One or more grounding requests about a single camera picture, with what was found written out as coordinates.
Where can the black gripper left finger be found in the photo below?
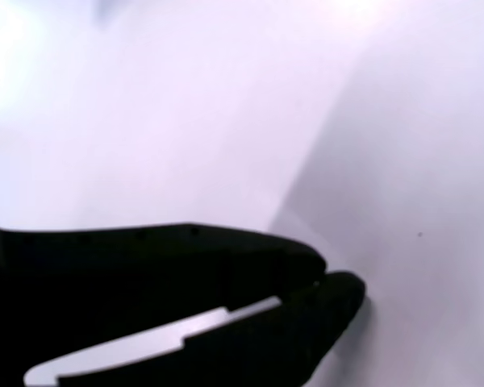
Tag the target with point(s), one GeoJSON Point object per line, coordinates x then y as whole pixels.
{"type": "Point", "coordinates": [125, 274]}

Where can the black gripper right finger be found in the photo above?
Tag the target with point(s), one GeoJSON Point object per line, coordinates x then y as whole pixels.
{"type": "Point", "coordinates": [274, 342]}

